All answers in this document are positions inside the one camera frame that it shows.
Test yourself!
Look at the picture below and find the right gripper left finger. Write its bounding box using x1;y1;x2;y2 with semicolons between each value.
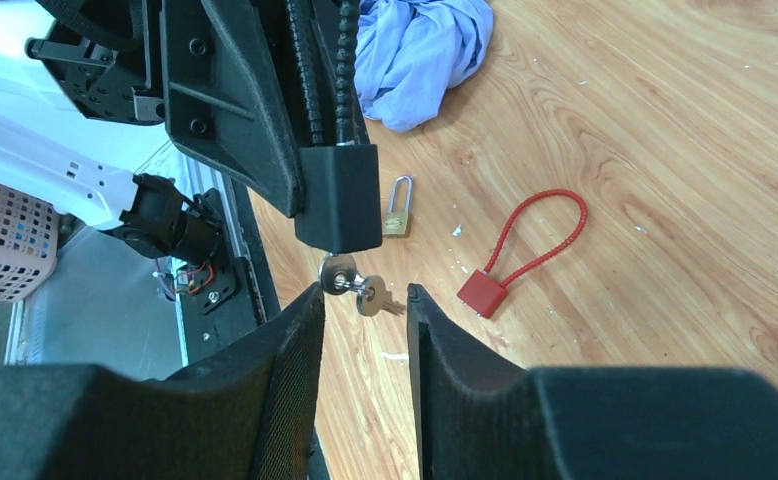
0;285;325;479

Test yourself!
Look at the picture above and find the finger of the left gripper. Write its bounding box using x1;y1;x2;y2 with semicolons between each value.
312;1;361;146
160;0;307;218

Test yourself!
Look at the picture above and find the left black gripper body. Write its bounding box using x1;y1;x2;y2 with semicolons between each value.
25;1;164;126

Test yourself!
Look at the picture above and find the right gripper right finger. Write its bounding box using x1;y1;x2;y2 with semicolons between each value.
407;284;778;479

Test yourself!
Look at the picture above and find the red cable lock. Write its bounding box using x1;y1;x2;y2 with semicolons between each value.
456;188;589;319

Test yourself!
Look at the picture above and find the black cable lock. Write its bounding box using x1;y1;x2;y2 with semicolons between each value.
286;1;382;254

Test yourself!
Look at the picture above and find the brass padlock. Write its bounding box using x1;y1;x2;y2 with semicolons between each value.
382;175;414;238

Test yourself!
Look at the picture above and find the lavender cloth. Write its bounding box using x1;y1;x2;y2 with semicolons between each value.
355;0;495;132

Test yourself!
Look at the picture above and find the pink plastic basket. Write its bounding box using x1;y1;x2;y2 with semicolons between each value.
0;184;59;303

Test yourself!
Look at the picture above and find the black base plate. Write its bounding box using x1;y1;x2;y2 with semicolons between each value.
155;168;281;366

